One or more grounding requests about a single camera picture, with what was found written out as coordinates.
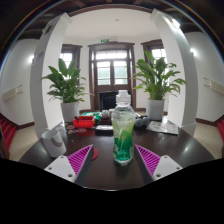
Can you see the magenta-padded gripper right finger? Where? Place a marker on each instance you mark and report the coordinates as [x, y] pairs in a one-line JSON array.
[[148, 160]]

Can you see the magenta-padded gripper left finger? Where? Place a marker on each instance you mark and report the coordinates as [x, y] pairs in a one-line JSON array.
[[79, 160]]

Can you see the clear bottle with green label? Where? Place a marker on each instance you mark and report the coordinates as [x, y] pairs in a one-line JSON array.
[[123, 133]]

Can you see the white mug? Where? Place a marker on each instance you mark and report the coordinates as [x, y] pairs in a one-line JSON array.
[[53, 143]]

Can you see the printed paper leaflet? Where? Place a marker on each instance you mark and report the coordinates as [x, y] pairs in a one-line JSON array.
[[163, 127]]

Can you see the red plastic basket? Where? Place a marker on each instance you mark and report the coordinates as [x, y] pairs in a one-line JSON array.
[[83, 122]]

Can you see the grey dumbbell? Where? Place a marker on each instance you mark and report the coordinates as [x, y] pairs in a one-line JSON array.
[[140, 122]]

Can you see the small black box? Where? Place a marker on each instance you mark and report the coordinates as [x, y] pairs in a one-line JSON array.
[[104, 130]]

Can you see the green package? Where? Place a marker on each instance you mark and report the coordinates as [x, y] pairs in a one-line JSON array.
[[90, 114]]

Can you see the dark tray with small jars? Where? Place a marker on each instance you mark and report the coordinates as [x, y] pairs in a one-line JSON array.
[[106, 119]]

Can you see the leafy plant in white pot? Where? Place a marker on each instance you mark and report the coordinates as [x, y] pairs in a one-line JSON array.
[[70, 111], [155, 109]]

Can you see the black chair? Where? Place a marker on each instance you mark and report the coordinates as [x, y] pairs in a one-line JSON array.
[[106, 100]]

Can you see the red carpeted staircase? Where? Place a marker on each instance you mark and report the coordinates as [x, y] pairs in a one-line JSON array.
[[7, 130], [220, 128]]

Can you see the brown wooden double door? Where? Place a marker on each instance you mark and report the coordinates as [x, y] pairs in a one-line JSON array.
[[111, 86]]

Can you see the brown framed window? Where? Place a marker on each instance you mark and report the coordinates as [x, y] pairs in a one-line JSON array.
[[68, 56], [158, 53]]

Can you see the green exit sign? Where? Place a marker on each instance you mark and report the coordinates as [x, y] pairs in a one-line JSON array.
[[105, 40]]

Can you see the white wall box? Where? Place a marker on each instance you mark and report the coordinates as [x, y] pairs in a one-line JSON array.
[[215, 86], [11, 93]]

